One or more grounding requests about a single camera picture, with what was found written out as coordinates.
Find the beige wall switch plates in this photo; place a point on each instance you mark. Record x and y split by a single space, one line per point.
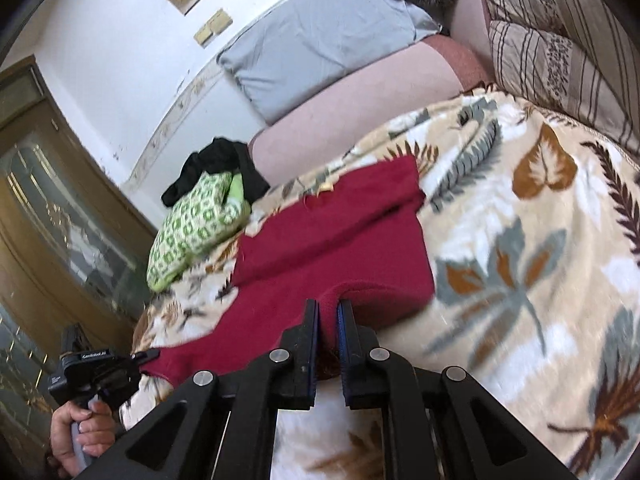
214 27

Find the striped beige quilt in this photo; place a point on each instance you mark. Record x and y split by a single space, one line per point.
571 56

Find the black garment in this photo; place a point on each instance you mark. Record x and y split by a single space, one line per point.
220 155

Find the person's left hand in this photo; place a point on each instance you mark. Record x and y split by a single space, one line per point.
92 429

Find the pink mattress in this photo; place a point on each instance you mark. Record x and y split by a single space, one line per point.
434 69

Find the wooden glass-panel door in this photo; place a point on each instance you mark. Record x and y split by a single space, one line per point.
73 251

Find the red knit garment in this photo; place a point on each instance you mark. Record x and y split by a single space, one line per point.
360 241

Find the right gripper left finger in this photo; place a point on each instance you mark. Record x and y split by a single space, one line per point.
220 427

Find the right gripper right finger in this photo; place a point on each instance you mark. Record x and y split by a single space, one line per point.
436 425

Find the beige leaf-pattern blanket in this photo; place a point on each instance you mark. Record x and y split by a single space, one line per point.
531 225

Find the grey pillow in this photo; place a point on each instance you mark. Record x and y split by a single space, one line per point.
300 47

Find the green patterned white cloth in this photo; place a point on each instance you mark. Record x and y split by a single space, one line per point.
206 216

